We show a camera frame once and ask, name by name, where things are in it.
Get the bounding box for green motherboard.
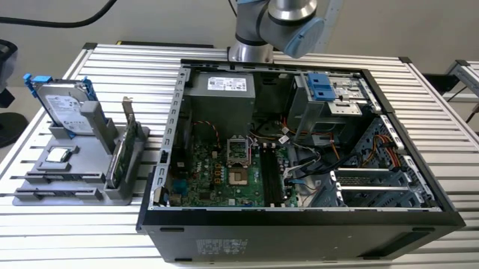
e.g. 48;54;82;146
168;138;300;208

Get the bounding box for CPU socket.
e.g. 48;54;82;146
228;167;251;186

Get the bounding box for thick black sleeved cable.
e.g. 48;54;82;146
295;152;362;180

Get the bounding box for grey parts rack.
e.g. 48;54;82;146
13;100;151;207

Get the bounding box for black swivel chair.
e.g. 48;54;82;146
0;39;29;149

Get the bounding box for hard disk in blue carrier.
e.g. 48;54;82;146
23;73;99;138

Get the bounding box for metal optical drive cage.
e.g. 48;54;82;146
287;71;379;142

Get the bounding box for black box beside table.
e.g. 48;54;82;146
422;72;459;93

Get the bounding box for blue plastic drive latch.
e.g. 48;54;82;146
306;73;335;101

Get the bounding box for perforated metal strip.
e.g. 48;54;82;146
320;0;344;54

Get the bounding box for grey power supply unit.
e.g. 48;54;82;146
186;71;258;138

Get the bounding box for red orange yellow power wires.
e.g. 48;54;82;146
359;134;407;169

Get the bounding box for metal socket cover frame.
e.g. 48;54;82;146
227;134;251;166

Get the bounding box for black camera cable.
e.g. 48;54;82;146
0;0;118;29

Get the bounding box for twisted multicolour fan wire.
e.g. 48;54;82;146
192;120;223;149

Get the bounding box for orange black power wires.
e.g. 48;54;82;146
283;117;342;162

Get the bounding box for metal disk bay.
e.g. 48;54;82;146
328;164;426;208

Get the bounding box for black open PC case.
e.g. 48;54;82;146
135;58;467;264

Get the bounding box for black case fan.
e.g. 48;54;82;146
175;109;195;160

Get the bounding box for metal slat side table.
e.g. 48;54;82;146
440;59;479;102

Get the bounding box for silver CPU chip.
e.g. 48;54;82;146
44;147;72;163

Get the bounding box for RAM slot with white clips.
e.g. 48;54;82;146
263;142;275;208

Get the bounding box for green graphics card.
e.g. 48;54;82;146
106;96;138;188

